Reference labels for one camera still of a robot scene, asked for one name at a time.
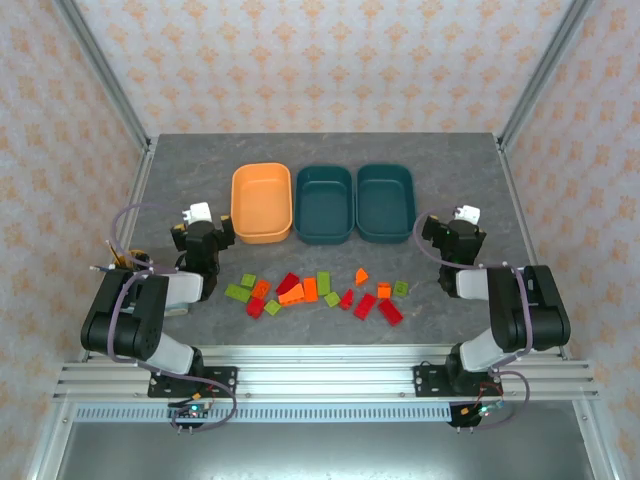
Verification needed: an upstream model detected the orange plastic container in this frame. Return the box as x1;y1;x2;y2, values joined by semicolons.
230;162;294;245

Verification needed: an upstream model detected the dark teal plastic container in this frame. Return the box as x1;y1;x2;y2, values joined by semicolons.
293;165;356;246
355;163;416;245

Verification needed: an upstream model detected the large orange sloped lego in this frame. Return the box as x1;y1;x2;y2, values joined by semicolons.
277;283;306;307

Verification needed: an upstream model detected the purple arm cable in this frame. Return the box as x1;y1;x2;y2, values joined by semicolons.
413;209;530;432
108;202;239;435

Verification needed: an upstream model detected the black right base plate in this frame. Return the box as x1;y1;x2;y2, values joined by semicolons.
412;364;502;399

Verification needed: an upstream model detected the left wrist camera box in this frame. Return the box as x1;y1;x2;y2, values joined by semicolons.
182;201;213;225

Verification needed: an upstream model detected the controller board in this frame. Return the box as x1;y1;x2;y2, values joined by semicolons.
449;394;507;431
167;391;217;435

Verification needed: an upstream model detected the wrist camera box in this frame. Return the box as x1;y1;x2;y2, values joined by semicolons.
182;201;213;225
452;204;481;226

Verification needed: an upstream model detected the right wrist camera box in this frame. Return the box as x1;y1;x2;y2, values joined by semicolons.
452;204;481;226

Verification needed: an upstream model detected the aluminium frame post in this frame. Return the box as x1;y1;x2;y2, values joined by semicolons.
52;0;154;151
497;0;596;151

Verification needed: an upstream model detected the aluminium cross rail beam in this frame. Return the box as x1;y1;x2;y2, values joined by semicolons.
52;343;600;404

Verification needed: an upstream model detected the yellow pencil cup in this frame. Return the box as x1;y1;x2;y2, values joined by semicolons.
112;247;153;274

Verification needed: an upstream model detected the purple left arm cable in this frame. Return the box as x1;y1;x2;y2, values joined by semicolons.
108;202;239;435

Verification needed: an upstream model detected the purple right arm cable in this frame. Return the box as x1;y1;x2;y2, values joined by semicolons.
413;209;530;432

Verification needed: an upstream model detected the grey slotted cable duct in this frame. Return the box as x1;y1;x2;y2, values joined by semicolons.
74;404;454;425

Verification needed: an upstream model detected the left controller board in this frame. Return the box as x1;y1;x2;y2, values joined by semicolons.
167;391;217;435

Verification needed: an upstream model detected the right controller board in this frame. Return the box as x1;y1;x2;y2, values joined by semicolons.
449;394;507;431

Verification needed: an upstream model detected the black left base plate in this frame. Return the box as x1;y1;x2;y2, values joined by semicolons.
147;366;239;399

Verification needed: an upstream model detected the medium red lego brick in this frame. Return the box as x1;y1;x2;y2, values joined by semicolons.
352;293;379;321

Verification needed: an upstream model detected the aluminium side rail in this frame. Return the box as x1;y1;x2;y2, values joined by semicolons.
496;139;571;361
77;142;159;364

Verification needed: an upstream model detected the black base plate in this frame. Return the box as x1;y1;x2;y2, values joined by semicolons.
147;366;239;399
412;364;502;399

